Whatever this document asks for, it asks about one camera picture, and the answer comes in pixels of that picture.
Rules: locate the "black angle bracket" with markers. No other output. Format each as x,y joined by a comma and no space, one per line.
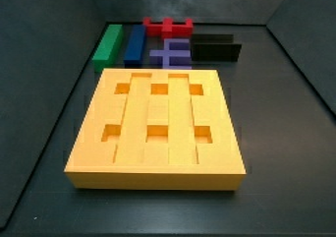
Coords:
214,47

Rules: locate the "yellow slotted board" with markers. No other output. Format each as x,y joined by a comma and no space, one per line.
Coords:
156,134

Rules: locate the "blue rectangular bar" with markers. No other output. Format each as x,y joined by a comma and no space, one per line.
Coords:
134,46

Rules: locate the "green rectangular bar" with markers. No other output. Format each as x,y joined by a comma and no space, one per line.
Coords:
108,48

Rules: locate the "red fork-shaped block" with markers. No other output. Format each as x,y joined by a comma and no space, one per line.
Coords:
166,29

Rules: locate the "purple cross-shaped block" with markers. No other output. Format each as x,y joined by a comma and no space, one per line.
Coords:
174,55

